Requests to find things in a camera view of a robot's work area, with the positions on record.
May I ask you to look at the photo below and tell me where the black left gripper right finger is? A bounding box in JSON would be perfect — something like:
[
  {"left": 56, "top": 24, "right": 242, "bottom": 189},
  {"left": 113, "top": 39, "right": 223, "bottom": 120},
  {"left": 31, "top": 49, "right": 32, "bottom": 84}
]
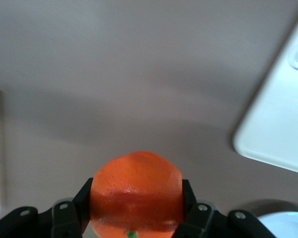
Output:
[{"left": 173, "top": 178, "right": 278, "bottom": 238}]

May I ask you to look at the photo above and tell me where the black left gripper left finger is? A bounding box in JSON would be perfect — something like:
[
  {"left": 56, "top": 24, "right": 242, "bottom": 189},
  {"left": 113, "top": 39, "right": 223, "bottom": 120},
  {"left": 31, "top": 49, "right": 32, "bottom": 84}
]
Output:
[{"left": 0, "top": 177, "right": 93, "bottom": 238}]

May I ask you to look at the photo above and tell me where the cream bear print tray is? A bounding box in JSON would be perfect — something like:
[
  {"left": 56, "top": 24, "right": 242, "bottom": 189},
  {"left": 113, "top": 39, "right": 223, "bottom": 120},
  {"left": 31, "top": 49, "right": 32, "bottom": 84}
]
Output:
[{"left": 232, "top": 0, "right": 298, "bottom": 175}]

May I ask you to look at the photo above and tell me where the pale lavender plate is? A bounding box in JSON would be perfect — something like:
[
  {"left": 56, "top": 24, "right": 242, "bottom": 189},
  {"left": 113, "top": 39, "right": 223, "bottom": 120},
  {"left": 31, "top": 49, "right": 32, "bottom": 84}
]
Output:
[{"left": 257, "top": 210, "right": 298, "bottom": 238}]

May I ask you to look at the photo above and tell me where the orange fruit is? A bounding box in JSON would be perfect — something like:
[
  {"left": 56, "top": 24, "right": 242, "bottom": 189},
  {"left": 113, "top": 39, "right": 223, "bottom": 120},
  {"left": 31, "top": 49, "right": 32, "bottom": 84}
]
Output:
[{"left": 89, "top": 150, "right": 185, "bottom": 238}]

